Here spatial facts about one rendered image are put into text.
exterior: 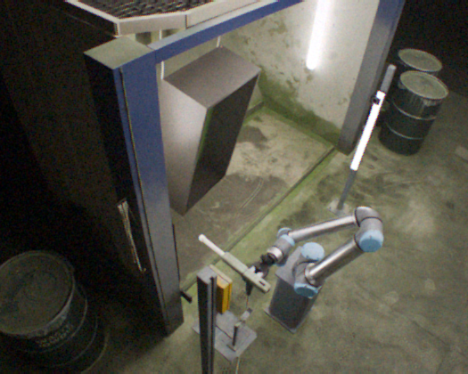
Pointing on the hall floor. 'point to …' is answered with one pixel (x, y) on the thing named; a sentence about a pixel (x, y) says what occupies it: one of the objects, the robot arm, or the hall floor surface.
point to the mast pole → (357, 169)
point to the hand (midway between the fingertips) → (248, 280)
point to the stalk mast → (207, 317)
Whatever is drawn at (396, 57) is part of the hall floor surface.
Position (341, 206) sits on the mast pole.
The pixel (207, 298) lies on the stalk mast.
